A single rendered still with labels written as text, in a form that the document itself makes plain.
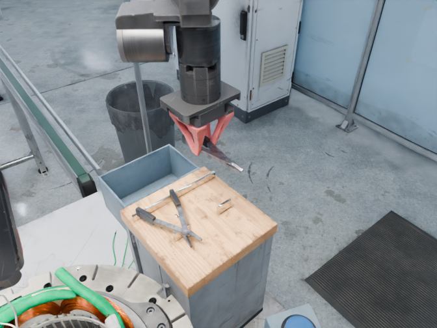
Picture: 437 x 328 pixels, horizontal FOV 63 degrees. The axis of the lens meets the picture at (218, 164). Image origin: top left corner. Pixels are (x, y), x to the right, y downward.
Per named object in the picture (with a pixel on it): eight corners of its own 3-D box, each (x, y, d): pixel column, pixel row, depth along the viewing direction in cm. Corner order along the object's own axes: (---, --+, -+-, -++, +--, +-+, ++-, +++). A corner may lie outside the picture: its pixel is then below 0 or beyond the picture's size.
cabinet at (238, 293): (142, 298, 80) (122, 220, 64) (207, 254, 90) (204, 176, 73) (195, 369, 69) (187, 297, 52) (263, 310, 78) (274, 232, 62)
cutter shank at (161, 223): (153, 223, 58) (153, 221, 57) (155, 220, 58) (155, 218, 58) (186, 236, 56) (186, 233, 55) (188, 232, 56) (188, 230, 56)
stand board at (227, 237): (121, 219, 64) (119, 210, 63) (204, 174, 74) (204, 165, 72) (188, 299, 52) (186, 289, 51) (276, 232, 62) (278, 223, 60)
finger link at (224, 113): (173, 148, 58) (168, 97, 52) (207, 131, 61) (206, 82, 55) (199, 169, 54) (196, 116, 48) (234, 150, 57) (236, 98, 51)
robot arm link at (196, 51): (220, 19, 42) (220, 4, 46) (161, 19, 42) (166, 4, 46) (221, 74, 46) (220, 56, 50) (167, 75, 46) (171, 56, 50)
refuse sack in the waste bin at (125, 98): (105, 142, 223) (93, 92, 201) (159, 122, 242) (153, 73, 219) (134, 174, 200) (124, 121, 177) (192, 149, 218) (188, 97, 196)
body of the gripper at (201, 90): (159, 109, 52) (153, 60, 47) (213, 86, 57) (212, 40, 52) (186, 128, 48) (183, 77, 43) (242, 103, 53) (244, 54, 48)
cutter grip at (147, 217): (136, 215, 60) (134, 208, 59) (139, 212, 60) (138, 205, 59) (153, 226, 58) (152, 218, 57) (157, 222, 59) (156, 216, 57)
